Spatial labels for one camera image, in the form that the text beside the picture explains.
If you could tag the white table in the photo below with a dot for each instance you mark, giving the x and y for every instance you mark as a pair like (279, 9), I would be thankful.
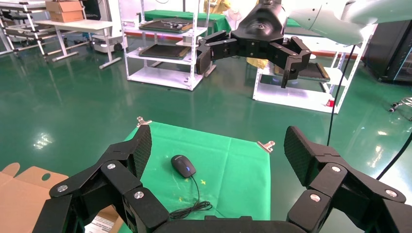
(77, 25)

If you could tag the tall white shelf rack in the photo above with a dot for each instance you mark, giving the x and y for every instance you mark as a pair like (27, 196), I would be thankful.
(161, 77)

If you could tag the closed cardboard box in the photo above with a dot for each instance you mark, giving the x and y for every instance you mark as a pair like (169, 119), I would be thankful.
(66, 11)

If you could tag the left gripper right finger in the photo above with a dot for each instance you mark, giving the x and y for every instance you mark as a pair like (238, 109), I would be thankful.
(334, 183)

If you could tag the metal frame rack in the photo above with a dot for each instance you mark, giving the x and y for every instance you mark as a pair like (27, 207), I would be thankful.
(29, 32)

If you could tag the green covered table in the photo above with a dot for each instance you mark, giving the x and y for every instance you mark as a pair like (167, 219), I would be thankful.
(180, 15)

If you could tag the white standing fan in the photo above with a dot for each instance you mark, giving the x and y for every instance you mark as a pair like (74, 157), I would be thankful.
(234, 16)

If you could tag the green table cloth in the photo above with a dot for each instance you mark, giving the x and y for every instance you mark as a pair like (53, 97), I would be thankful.
(231, 180)

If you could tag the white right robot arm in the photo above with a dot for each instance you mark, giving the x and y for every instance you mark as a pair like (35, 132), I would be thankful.
(328, 22)

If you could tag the low white shelf rack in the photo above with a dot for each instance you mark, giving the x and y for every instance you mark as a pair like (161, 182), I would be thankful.
(289, 96)

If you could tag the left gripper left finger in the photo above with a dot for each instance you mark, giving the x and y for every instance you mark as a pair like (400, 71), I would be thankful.
(112, 180)

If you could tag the silver binder clip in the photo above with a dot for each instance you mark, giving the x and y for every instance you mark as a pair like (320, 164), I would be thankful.
(266, 146)
(141, 121)

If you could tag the white wheeled machine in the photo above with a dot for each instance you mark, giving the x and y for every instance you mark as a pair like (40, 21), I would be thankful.
(106, 43)

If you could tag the wheeled chair base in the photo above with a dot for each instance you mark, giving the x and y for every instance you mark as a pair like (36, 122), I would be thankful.
(404, 104)

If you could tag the brown cardboard box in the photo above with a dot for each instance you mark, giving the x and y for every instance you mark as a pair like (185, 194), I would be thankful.
(19, 199)

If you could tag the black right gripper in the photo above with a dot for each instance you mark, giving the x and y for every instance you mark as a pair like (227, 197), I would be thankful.
(260, 29)

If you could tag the black cabinet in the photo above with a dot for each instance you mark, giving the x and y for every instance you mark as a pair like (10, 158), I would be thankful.
(389, 51)

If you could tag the dark tray with tools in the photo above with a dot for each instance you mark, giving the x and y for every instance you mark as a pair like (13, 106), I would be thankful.
(165, 25)

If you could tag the dark empty tray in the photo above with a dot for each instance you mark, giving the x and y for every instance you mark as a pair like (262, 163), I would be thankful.
(310, 72)
(164, 51)

